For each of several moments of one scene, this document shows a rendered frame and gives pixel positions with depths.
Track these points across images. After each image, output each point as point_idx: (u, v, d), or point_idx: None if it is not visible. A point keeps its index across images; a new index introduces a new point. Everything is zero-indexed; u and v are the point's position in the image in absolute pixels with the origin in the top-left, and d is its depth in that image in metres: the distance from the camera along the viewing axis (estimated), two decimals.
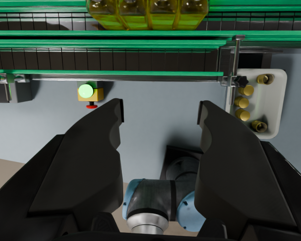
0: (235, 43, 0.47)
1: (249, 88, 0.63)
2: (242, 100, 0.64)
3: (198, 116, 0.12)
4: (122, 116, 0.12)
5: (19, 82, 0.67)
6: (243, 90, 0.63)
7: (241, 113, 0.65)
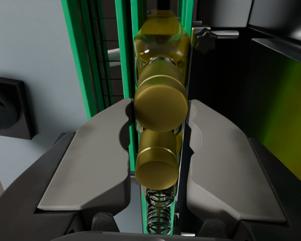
0: (132, 176, 0.45)
1: (162, 100, 0.11)
2: None
3: (187, 115, 0.12)
4: (133, 116, 0.12)
5: None
6: (133, 109, 0.12)
7: None
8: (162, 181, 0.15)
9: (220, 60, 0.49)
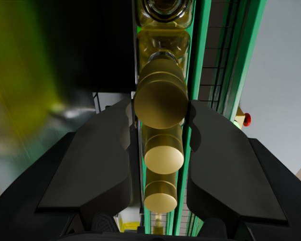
0: None
1: (159, 208, 0.20)
2: (169, 118, 0.12)
3: (187, 115, 0.12)
4: (133, 116, 0.12)
5: None
6: (177, 202, 0.19)
7: None
8: (157, 156, 0.16)
9: (105, 39, 0.50)
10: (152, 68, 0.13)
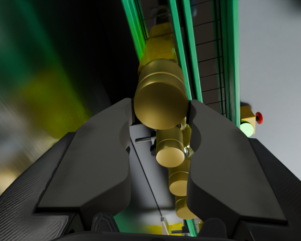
0: None
1: (187, 216, 0.29)
2: (176, 161, 0.23)
3: (187, 115, 0.12)
4: (133, 116, 0.12)
5: None
6: None
7: (178, 120, 0.12)
8: (177, 186, 0.25)
9: (122, 80, 0.61)
10: (162, 135, 0.24)
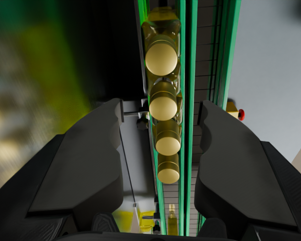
0: None
1: (167, 180, 0.30)
2: (167, 114, 0.23)
3: (198, 116, 0.12)
4: (122, 116, 0.12)
5: None
6: (179, 175, 0.29)
7: (171, 69, 0.20)
8: (164, 143, 0.26)
9: (116, 57, 0.60)
10: (157, 88, 0.24)
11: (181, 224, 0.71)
